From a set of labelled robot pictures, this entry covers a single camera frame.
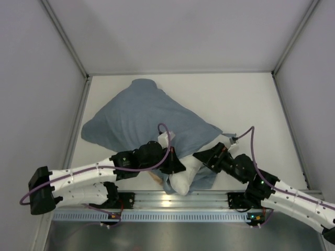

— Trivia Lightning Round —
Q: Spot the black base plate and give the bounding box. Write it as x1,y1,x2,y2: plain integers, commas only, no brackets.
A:
103,192,135,209
227,192,264,212

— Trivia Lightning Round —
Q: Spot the aluminium frame post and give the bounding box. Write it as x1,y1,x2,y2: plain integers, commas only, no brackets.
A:
39,0,92,169
271,0,322,78

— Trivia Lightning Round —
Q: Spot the blue pillowcase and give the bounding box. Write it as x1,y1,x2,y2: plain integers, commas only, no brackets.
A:
81,79,224,194

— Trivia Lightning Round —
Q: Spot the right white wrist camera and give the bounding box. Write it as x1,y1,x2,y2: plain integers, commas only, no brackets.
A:
227,134,239,153

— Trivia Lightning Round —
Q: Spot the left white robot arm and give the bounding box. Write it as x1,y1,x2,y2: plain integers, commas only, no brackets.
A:
26,141,186,215

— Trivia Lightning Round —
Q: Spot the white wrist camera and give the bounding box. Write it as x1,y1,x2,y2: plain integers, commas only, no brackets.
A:
227,134,239,153
158,131,175,149

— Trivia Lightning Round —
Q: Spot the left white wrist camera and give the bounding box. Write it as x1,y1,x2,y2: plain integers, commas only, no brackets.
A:
158,131,175,149

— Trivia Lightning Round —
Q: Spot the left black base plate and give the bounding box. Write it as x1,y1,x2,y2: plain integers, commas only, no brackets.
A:
103,192,135,209

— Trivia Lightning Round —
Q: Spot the aluminium mounting rail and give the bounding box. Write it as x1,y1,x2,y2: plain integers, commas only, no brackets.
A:
52,190,325,210

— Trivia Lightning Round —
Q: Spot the right aluminium frame post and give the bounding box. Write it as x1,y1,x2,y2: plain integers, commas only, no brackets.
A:
271,0,322,78

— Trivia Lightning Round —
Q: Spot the left aluminium frame post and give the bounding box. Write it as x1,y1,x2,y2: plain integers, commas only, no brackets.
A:
39,0,92,169

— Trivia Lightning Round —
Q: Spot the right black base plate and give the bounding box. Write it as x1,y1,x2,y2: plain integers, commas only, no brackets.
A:
227,192,264,212

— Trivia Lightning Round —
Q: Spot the white pillow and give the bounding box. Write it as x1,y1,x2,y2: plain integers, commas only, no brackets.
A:
169,155,202,196

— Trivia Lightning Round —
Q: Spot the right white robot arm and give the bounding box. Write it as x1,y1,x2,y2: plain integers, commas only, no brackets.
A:
193,142,334,243

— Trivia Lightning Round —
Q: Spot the slotted grey cable duct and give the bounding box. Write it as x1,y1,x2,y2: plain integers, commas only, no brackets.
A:
52,210,265,223

